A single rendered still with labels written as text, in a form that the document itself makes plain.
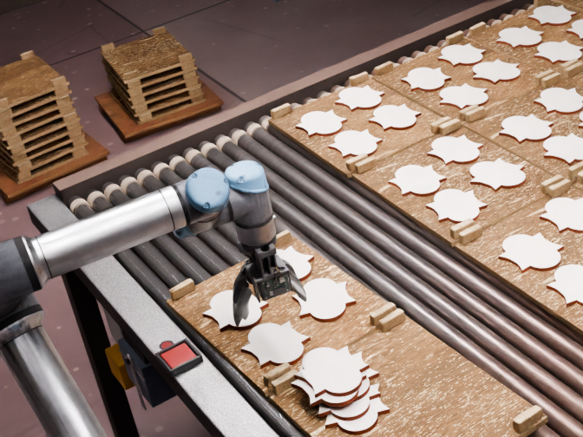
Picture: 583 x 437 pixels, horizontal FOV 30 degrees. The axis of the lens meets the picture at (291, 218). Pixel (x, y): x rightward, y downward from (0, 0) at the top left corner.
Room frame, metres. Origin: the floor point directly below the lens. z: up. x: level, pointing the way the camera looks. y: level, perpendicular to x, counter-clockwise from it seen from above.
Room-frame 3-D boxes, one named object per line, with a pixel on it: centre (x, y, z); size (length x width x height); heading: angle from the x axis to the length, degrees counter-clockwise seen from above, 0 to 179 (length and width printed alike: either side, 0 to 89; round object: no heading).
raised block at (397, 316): (1.75, -0.17, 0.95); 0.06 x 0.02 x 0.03; 119
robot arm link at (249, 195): (1.73, 0.07, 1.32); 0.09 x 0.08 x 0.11; 107
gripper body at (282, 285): (1.72, 0.07, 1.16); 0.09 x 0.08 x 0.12; 16
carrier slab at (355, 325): (1.88, 0.06, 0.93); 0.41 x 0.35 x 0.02; 29
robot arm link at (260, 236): (1.73, 0.07, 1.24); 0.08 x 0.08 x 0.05
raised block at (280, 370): (1.64, 0.08, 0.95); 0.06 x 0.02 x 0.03; 119
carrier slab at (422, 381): (1.51, -0.14, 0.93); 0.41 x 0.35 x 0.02; 29
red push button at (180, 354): (1.78, 0.28, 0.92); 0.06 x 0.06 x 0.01; 26
